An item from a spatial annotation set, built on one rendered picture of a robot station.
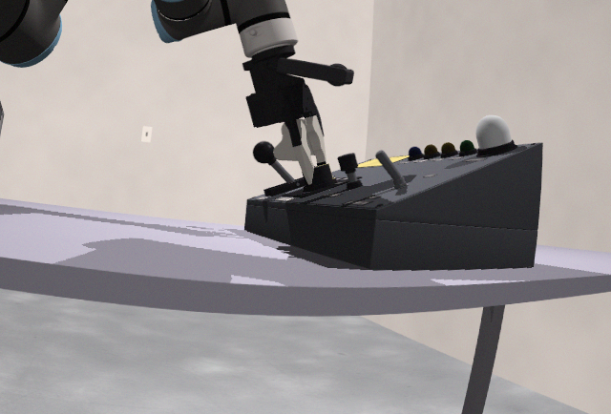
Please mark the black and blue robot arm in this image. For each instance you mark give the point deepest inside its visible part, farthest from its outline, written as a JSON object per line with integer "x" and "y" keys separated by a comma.
{"x": 30, "y": 29}

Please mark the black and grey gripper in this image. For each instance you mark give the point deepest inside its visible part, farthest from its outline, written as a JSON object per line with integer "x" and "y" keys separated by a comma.
{"x": 267, "y": 106}

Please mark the black control console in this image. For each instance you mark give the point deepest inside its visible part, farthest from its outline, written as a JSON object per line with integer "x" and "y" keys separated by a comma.
{"x": 467, "y": 209}

